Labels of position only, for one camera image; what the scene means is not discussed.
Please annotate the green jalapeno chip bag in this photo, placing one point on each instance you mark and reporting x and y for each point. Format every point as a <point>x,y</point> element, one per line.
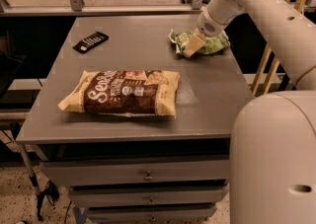
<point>212,44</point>

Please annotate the middle grey drawer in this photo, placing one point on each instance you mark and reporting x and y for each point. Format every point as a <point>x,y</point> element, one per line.
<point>147,196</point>

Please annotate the top grey drawer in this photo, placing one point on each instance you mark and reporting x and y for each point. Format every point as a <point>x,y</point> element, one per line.
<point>136,171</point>

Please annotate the bottom grey drawer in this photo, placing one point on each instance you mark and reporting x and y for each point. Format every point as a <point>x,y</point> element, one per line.
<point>151,214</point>

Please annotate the brown yellow chip bag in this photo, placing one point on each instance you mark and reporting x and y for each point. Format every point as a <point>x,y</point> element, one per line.
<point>127,93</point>

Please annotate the metal tripod leg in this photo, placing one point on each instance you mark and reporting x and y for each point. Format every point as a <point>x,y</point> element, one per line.
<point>50,191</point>

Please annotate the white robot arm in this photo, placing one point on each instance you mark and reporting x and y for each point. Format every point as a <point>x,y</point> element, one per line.
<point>273,140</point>

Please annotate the black snack bar packet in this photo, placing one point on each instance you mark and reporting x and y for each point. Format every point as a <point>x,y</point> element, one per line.
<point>87,43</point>

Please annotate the yellow wooden frame stand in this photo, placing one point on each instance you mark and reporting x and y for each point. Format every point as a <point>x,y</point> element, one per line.
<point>267,69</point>

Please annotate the grey drawer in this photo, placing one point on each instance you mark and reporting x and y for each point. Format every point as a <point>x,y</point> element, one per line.
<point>151,214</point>
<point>147,196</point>
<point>136,171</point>

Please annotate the grey drawer cabinet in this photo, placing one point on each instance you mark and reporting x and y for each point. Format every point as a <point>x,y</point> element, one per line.
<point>132,129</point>

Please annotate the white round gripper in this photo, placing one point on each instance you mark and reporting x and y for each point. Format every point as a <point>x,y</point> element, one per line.
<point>207,26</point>

